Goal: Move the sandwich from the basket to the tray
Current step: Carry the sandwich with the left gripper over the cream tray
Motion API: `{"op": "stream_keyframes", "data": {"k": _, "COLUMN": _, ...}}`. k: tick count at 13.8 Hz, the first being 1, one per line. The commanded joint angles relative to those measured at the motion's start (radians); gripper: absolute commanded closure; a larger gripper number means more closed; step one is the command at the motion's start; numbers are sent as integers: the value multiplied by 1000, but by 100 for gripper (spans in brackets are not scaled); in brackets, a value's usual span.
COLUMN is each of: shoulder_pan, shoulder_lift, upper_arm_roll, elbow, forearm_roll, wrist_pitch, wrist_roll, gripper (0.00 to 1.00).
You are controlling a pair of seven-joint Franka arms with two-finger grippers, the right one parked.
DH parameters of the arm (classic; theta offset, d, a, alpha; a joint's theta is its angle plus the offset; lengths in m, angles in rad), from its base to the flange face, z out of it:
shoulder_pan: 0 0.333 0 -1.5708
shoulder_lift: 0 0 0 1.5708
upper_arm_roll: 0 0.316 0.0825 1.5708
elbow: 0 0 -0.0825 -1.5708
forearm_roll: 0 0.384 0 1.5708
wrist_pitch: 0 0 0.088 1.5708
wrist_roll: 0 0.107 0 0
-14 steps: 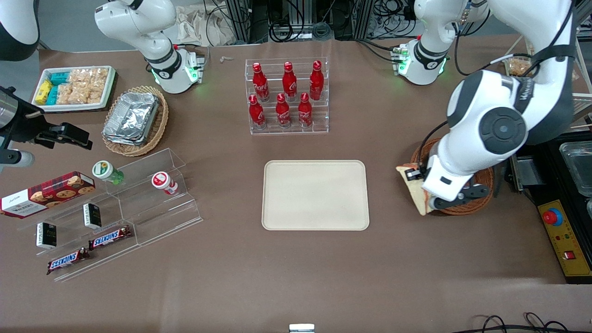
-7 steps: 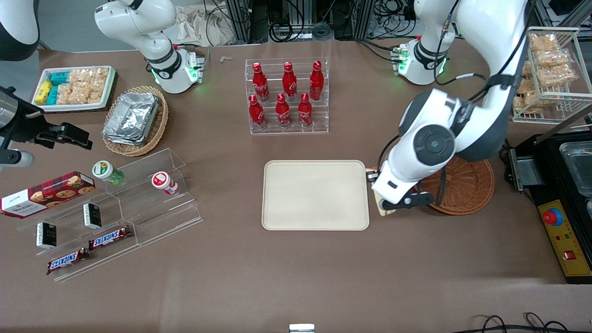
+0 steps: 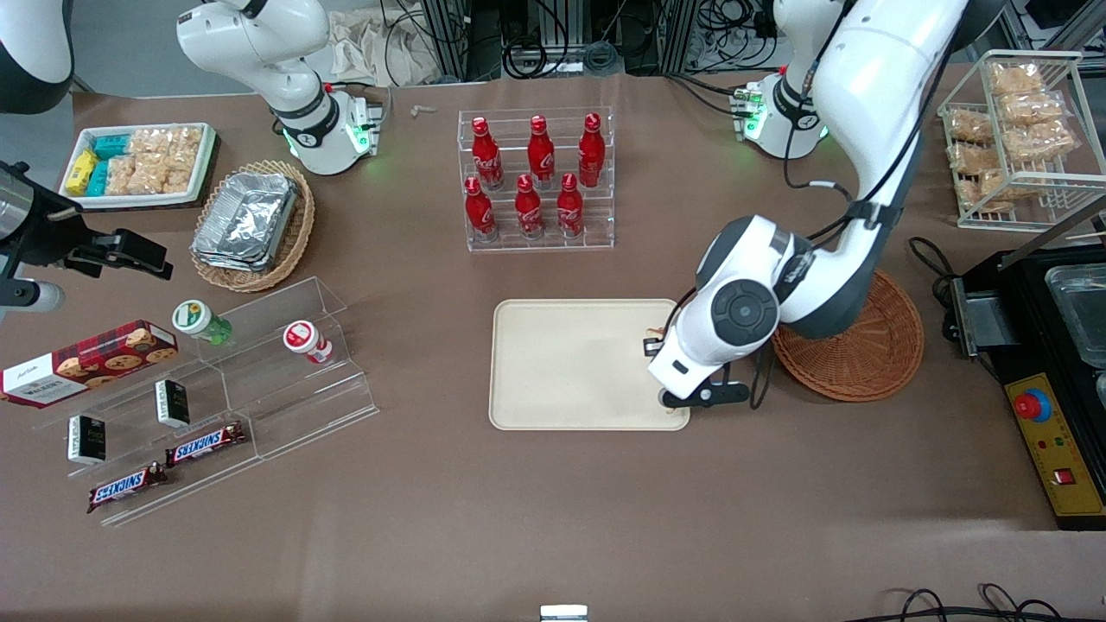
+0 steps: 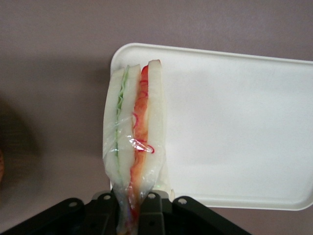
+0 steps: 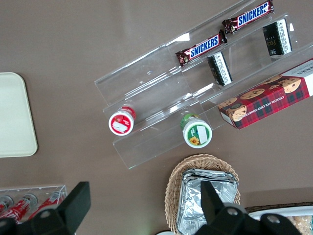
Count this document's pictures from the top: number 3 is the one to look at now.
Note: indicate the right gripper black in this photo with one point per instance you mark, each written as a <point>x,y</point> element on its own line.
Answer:
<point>45,242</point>

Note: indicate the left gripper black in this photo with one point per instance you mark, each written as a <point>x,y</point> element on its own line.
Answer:
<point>648,352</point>

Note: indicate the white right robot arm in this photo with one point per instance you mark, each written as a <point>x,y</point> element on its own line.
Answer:
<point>259,43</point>

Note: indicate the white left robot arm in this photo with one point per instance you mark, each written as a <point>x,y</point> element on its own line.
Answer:
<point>881,78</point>

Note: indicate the cream rectangular plastic tray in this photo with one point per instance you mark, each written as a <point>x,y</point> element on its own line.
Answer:
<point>570,363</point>

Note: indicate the white rectangular snack tray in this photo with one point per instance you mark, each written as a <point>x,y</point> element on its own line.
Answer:
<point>203,177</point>

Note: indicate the light oval wicker basket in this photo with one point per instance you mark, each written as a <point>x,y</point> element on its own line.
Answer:
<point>294,233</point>

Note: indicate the round brown wicker basket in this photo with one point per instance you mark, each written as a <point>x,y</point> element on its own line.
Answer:
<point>873,358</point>

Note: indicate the steel food tray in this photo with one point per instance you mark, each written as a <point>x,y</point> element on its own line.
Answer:
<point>1080,302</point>

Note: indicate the clear bag of crackers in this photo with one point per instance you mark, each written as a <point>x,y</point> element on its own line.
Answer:
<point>186,147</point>
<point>149,141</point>
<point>121,175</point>
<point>154,177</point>

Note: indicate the green capped small bottle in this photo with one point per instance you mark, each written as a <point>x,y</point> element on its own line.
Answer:
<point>197,320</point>

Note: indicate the teal snack packet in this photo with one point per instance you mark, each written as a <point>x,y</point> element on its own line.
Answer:
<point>98,178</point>
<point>111,145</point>

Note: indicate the yellow snack packet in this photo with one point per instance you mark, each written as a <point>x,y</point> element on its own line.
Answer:
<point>79,173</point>

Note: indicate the stack of foil containers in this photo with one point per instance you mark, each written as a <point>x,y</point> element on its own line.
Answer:
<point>246,216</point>

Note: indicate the red tartan cookie box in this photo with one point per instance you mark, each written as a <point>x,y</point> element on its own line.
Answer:
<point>95,363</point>

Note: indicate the clear acrylic bottle rack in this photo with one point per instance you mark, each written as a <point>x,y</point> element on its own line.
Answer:
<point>605,233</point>

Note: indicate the small black white box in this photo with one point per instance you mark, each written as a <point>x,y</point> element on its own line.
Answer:
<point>173,403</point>
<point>86,439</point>

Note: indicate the red cola bottle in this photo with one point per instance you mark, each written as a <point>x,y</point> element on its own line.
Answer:
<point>529,212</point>
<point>570,210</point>
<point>486,160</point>
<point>542,155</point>
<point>591,155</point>
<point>479,212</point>

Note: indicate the red capped small bottle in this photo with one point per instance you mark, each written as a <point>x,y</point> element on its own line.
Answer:
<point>305,339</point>

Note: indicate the Snickers chocolate bar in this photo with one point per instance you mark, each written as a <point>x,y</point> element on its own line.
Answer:
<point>128,487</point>
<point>206,444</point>

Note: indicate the clear acrylic stepped shelf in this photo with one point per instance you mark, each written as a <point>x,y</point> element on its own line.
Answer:
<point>294,397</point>

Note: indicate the beige cloth bag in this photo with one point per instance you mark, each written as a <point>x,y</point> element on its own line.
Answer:
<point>371,47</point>

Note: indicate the small crumpled white scrap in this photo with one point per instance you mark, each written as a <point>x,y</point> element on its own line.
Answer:
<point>422,110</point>

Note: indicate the clear bag of fried snacks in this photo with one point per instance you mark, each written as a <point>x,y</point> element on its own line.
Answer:
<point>971,126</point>
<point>975,158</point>
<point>1031,108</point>
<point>1002,190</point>
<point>1039,141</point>
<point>1017,79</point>

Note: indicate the black sealing machine yellow panel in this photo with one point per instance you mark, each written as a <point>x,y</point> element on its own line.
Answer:
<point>1054,432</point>

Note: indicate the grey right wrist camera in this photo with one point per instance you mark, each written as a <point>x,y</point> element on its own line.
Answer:
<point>34,296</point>

